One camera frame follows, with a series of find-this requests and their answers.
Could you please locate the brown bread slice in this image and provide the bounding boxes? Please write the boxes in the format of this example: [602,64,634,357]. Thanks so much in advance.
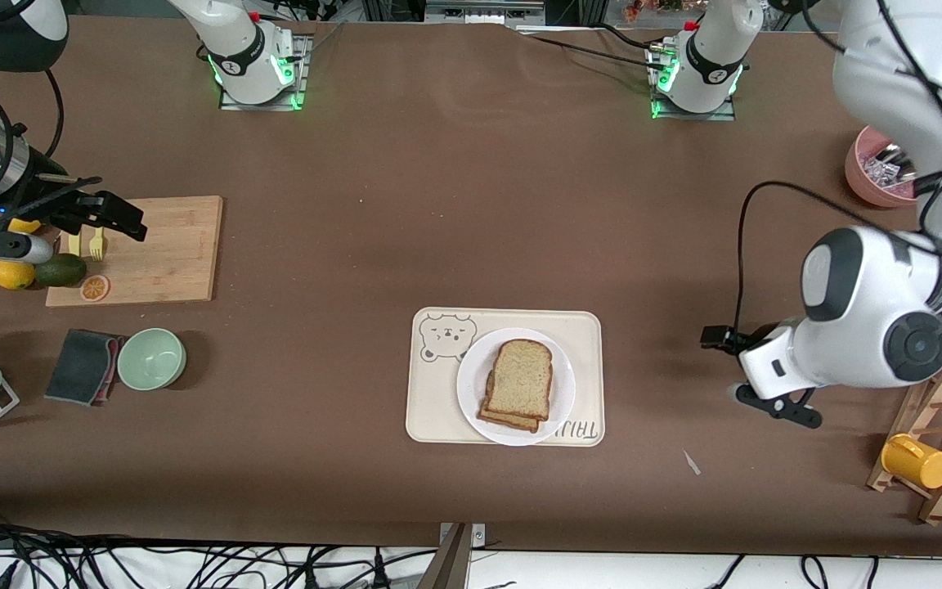
[477,372,541,434]
[487,339,554,422]

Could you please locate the white round plate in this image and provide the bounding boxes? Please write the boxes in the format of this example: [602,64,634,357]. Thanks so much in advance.
[456,327,576,447]

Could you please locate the wooden cutting board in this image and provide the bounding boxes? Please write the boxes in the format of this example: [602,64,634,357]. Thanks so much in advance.
[45,196,224,308]

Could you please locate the dark green avocado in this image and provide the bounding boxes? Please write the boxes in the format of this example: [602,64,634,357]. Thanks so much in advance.
[33,253,87,288]

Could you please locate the pale green bowl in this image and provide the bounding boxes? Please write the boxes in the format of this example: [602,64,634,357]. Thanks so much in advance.
[117,328,187,391]

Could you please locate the dark grey folded cloth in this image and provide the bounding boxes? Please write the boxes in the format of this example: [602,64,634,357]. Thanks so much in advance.
[43,328,127,407]

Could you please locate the yellow mug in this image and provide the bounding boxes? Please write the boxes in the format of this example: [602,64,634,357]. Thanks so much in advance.
[881,434,942,490]

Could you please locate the pink bowl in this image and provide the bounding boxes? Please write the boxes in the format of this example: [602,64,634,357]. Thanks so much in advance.
[844,124,922,209]

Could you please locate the crumpled clear plastic pieces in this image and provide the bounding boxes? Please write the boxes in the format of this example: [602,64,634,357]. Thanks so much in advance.
[863,155,917,193]

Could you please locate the cream bear print tray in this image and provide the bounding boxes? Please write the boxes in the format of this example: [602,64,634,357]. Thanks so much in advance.
[405,308,605,447]

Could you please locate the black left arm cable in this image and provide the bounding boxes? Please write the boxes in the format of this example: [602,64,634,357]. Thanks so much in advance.
[733,0,942,336]

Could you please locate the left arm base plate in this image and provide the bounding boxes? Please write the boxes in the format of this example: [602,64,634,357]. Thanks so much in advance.
[647,39,738,122]

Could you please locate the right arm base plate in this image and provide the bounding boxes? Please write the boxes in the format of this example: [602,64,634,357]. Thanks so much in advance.
[219,23,312,111]

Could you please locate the black base cable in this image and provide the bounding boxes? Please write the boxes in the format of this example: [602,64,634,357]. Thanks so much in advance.
[518,25,668,74]

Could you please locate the grey metal edge bracket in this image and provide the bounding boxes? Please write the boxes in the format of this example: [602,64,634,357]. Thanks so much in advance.
[438,522,487,549]

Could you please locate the tangled black floor cables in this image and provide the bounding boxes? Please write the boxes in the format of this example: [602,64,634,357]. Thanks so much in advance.
[0,507,439,589]

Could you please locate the dark metal post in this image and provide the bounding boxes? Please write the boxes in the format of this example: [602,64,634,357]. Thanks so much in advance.
[414,524,472,589]

